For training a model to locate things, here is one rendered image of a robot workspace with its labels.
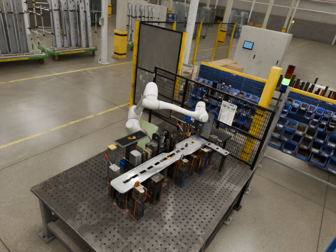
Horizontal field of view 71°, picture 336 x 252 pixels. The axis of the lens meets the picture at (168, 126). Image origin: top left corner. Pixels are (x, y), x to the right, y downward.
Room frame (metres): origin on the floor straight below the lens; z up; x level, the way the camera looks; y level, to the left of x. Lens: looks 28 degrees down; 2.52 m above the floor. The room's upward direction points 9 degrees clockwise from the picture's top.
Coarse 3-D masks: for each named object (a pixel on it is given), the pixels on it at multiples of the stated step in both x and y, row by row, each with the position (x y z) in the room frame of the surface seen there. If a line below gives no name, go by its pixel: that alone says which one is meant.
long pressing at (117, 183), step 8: (192, 136) 2.63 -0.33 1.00; (176, 144) 2.38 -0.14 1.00; (184, 144) 2.41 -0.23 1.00; (192, 144) 2.44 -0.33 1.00; (200, 144) 2.47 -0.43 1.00; (176, 152) 2.22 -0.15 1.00; (184, 152) 2.25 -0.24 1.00; (192, 152) 2.28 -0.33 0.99; (152, 160) 2.00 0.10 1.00; (168, 160) 2.05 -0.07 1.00; (176, 160) 2.09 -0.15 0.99; (136, 168) 1.84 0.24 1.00; (144, 168) 1.86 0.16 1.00; (152, 168) 1.88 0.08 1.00; (160, 168) 1.90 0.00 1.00; (120, 176) 1.68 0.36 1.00; (128, 176) 1.70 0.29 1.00; (144, 176) 1.74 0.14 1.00; (112, 184) 1.57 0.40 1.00; (120, 184) 1.58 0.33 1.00; (128, 184) 1.60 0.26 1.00; (120, 192) 1.50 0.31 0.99
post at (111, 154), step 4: (108, 148) 1.90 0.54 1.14; (116, 148) 1.92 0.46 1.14; (108, 152) 1.89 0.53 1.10; (112, 152) 1.88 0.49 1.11; (108, 156) 1.89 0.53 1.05; (112, 156) 1.88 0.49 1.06; (112, 160) 1.89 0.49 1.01; (108, 164) 1.89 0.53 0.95; (108, 168) 1.89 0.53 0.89; (108, 172) 1.89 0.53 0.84; (108, 180) 1.89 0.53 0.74
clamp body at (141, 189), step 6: (138, 186) 1.53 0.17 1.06; (132, 192) 1.52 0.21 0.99; (138, 192) 1.48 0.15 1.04; (144, 192) 1.52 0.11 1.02; (138, 198) 1.48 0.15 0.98; (144, 198) 1.50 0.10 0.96; (132, 204) 1.52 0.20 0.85; (138, 204) 1.50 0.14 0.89; (132, 210) 1.51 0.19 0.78; (138, 210) 1.48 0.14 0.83; (132, 216) 1.50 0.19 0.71; (138, 216) 1.47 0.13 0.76; (138, 222) 1.46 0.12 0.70
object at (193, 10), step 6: (192, 0) 6.94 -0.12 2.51; (198, 0) 7.01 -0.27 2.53; (192, 6) 6.92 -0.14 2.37; (192, 12) 6.91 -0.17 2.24; (192, 18) 6.89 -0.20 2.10; (192, 24) 6.93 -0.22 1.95; (186, 30) 6.95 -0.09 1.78; (192, 30) 6.98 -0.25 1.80; (186, 42) 6.92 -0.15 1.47; (186, 48) 6.90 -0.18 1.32; (186, 54) 6.90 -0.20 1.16; (186, 60) 6.95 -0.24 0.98
